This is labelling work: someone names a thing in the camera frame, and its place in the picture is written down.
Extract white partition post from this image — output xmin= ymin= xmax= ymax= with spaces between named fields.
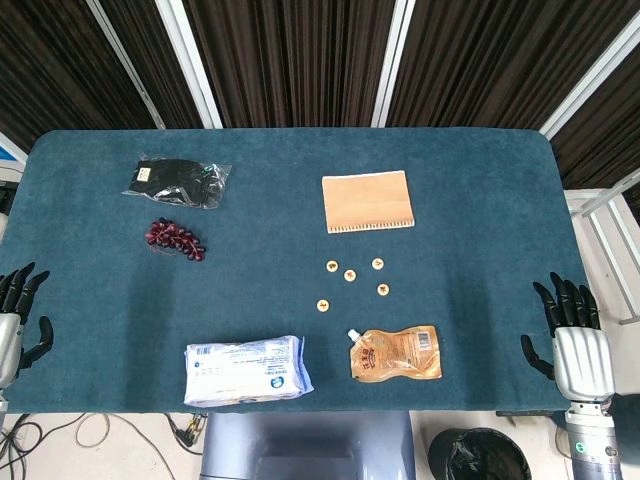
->
xmin=539 ymin=19 xmax=640 ymax=140
xmin=85 ymin=0 xmax=167 ymax=130
xmin=372 ymin=0 xmax=417 ymax=127
xmin=154 ymin=0 xmax=224 ymax=129

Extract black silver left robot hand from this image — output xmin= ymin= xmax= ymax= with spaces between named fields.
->
xmin=0 ymin=262 xmax=55 ymax=389

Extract black floor cable bundle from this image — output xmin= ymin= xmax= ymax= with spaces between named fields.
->
xmin=0 ymin=413 xmax=44 ymax=480

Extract dark red grape bunch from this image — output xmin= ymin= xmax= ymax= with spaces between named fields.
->
xmin=144 ymin=218 xmax=208 ymax=263

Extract kraft spiral notebook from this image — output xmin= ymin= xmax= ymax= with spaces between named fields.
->
xmin=321 ymin=169 xmax=416 ymax=235

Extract white blue sign board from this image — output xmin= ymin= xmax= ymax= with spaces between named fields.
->
xmin=0 ymin=130 xmax=29 ymax=166

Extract black power plug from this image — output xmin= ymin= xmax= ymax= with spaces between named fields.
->
xmin=167 ymin=412 xmax=207 ymax=455

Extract teal table cloth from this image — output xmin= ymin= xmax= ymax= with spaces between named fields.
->
xmin=0 ymin=128 xmax=616 ymax=415

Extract white blue diaper pack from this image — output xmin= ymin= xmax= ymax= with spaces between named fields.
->
xmin=182 ymin=334 xmax=315 ymax=407

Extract black gloves in clear bag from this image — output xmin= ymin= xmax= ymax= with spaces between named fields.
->
xmin=121 ymin=153 xmax=233 ymax=211

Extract black trash bin with bag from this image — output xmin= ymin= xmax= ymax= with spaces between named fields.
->
xmin=428 ymin=428 xmax=532 ymax=480

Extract aluminium frame rack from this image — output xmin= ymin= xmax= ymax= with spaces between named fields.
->
xmin=563 ymin=167 xmax=640 ymax=326

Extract blue-grey robot torso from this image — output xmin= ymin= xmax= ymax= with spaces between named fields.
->
xmin=199 ymin=412 xmax=417 ymax=480

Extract brown spout pouch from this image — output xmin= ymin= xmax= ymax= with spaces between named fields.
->
xmin=348 ymin=324 xmax=444 ymax=385

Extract grey floor cable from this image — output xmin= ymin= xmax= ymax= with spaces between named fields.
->
xmin=74 ymin=412 xmax=174 ymax=476

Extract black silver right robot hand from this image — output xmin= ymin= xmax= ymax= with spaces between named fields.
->
xmin=520 ymin=272 xmax=616 ymax=401

